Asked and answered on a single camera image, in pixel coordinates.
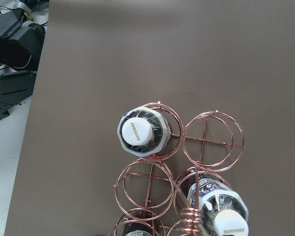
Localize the tea bottle white cap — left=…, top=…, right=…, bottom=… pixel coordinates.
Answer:
left=177, top=167, right=249, bottom=236
left=122, top=210, right=158, bottom=236
left=117, top=106, right=172, bottom=157

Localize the copper wire bottle basket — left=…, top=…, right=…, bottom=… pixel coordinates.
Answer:
left=110, top=102, right=245, bottom=236

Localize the black equipment on side table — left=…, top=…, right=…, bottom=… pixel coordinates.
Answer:
left=0, top=0, right=46, bottom=120

